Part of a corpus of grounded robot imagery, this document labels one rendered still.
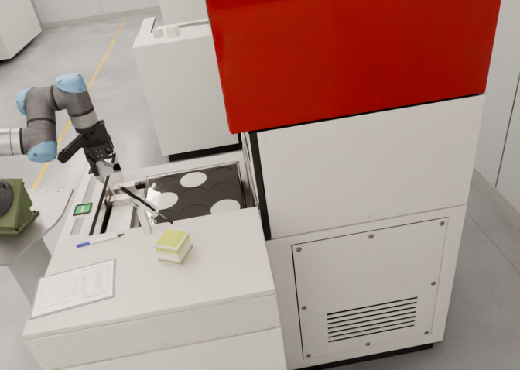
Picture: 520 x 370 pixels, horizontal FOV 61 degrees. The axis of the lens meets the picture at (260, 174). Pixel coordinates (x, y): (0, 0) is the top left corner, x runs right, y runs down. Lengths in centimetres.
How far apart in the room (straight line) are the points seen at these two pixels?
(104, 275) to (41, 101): 52
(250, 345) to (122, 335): 33
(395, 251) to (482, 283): 96
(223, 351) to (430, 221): 82
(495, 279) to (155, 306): 186
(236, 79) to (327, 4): 29
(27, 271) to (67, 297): 76
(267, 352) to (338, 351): 73
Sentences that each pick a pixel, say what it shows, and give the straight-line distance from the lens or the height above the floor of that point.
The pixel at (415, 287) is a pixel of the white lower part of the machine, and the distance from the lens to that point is 182.
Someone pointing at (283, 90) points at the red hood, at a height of 133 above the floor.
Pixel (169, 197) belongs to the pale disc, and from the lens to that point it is 161.
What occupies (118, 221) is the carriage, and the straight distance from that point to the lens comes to 161.
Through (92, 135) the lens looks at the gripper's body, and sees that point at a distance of 143.
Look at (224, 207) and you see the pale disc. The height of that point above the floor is 90.
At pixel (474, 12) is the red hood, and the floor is 146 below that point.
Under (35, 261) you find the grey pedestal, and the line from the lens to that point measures 200.
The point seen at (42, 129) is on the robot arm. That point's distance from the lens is 136.
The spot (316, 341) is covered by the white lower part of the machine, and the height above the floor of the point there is 24.
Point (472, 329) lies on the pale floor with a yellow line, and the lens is 233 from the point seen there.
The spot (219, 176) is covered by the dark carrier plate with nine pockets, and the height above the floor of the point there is 90.
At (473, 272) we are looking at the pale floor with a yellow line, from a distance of 258.
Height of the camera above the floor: 179
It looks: 33 degrees down
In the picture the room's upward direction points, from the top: 8 degrees counter-clockwise
